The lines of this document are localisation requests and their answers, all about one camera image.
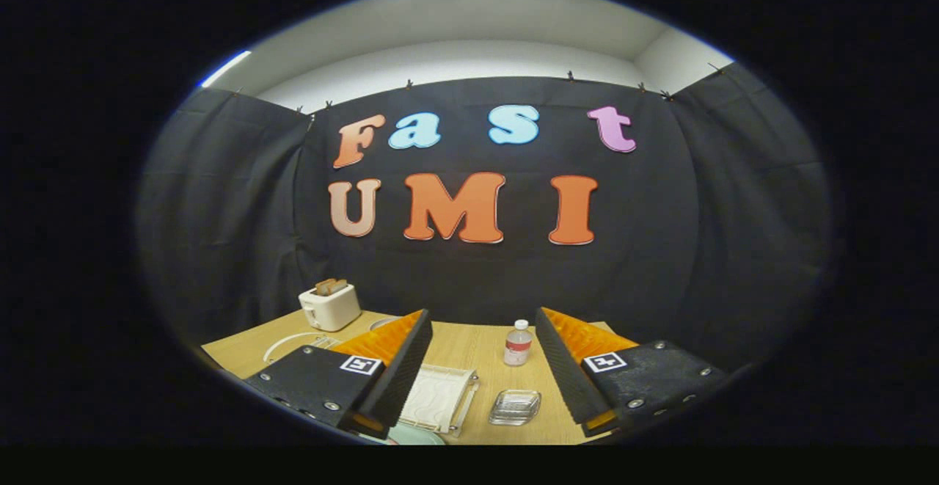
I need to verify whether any black backdrop cloth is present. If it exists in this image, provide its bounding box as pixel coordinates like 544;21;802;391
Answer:
136;62;835;398

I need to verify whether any mint green plate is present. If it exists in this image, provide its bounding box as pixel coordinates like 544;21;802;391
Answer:
387;425;447;446

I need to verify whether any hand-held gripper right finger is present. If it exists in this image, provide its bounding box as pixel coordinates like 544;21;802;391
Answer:
534;306;731;439

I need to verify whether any white toaster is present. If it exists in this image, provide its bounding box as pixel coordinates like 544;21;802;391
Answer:
299;284;362;333

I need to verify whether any clear bottle with red label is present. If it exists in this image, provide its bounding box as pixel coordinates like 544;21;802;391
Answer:
503;319;534;368

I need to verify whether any metal wire basket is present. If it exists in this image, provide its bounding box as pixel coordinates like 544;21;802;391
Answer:
489;389;543;427

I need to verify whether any ceiling light strip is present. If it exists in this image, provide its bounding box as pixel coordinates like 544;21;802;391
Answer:
200;50;253;90

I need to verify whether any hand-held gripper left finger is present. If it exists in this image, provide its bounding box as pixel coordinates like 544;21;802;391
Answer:
242;309;435;441

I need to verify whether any white wire dish rack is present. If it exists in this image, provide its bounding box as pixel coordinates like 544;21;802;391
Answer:
263;331;481;439

